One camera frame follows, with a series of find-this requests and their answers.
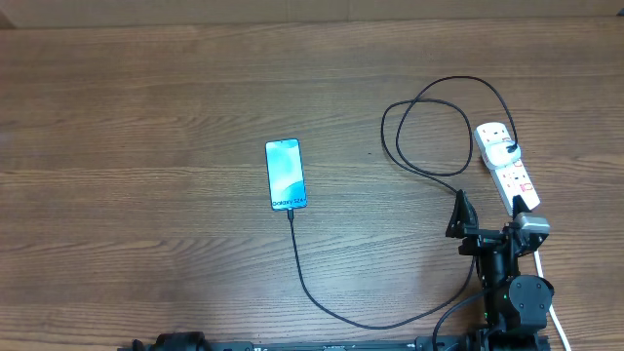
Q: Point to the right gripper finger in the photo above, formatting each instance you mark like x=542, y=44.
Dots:
x=519, y=206
x=464, y=219

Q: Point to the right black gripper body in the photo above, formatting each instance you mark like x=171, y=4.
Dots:
x=478, y=239

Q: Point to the blue Samsung Galaxy smartphone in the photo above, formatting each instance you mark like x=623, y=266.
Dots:
x=285, y=174

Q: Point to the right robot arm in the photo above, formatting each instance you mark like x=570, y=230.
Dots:
x=516, y=305

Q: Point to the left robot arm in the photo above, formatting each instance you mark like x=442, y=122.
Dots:
x=177, y=341

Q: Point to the white charger plug adapter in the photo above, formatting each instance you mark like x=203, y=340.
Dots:
x=502, y=154

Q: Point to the white power strip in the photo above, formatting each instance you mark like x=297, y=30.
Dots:
x=511, y=180

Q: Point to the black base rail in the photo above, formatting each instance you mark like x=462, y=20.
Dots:
x=421, y=343

